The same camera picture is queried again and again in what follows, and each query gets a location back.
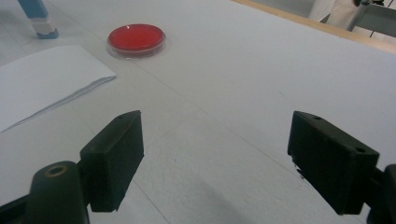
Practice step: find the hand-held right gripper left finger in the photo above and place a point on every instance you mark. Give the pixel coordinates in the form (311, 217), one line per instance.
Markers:
(113, 161)

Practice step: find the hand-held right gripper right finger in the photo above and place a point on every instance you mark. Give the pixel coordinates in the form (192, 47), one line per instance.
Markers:
(333, 161)

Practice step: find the red ink dish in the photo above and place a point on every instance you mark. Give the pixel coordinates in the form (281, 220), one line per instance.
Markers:
(136, 37)

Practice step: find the blue and white stamp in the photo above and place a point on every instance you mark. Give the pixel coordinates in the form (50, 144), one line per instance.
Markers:
(35, 9)

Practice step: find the white paper sheet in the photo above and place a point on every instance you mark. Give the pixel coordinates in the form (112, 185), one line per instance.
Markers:
(46, 77)

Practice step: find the white table cover board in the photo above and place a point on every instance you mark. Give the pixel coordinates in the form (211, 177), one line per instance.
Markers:
(249, 77)

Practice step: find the wooden table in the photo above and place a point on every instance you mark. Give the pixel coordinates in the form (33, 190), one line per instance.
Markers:
(342, 32)

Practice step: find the white metal desk frame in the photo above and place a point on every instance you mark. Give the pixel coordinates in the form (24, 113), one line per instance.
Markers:
(376, 18)

